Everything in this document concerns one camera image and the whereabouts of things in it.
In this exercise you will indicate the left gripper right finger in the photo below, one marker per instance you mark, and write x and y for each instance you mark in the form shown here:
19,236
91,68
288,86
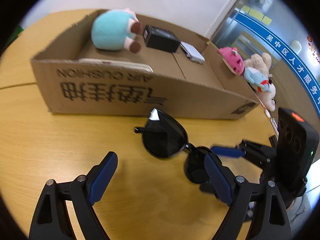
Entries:
270,220

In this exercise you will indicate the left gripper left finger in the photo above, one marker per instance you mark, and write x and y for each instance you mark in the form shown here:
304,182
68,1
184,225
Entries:
51,219

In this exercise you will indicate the black sunglasses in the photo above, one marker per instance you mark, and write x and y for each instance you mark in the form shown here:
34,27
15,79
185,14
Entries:
163,137

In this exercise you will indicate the white power bank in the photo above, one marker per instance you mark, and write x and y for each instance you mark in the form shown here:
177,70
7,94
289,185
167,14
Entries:
192,53

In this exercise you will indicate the cream phone case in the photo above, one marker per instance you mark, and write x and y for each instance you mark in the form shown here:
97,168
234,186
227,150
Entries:
121,64

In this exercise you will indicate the black small box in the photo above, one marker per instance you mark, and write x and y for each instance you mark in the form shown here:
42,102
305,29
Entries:
160,39

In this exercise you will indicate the pig plush teal shirt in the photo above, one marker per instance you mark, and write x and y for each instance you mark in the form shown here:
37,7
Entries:
117,29

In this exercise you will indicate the grey sleeve forearm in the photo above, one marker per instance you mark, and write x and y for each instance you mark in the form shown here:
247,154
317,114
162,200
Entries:
298,213

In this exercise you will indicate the white earbuds case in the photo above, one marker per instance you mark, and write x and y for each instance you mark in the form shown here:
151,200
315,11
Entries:
267,113

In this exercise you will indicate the white plush toy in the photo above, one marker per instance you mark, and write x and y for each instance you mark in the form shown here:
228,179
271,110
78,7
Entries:
267,98

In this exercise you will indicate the blue red plush toy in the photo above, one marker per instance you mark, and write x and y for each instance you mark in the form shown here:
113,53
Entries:
256,79

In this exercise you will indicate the beige plush toy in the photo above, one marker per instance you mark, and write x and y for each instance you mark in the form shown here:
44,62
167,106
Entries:
260,62

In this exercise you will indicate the pink plush bear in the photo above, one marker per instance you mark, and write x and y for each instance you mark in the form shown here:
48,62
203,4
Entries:
232,59

